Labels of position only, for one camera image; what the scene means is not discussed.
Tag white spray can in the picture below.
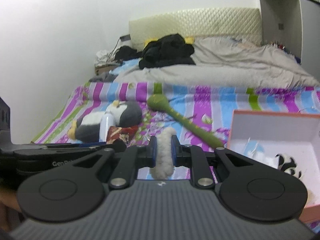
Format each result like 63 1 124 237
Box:
99 112 116 142

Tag blue tissue pack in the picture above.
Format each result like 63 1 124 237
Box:
242 138 279 169

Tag green massage stick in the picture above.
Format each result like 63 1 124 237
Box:
147 94 224 149

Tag grey wardrobe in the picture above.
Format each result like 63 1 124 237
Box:
260 0 319 76

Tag red foil wrapper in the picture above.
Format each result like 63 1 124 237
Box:
106 126 138 145

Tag cream quilted headboard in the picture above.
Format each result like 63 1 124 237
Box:
129 8 263 50

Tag pink cardboard box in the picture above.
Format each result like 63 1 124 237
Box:
227 110 319 223

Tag grey white penguin plush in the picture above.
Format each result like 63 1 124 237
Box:
67 100 143 143

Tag grey duvet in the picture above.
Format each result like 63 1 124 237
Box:
115 37 319 89

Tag small panda plush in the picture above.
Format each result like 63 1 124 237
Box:
276 153 302 179

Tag black clothes pile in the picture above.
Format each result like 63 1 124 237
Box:
138 34 196 70

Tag colourful striped bed sheet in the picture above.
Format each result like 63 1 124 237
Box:
33 82 319 151

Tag black clothes by wall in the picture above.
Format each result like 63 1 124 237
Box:
114 46 142 62

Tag white crumpled cloth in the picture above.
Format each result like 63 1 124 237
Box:
94 50 114 67

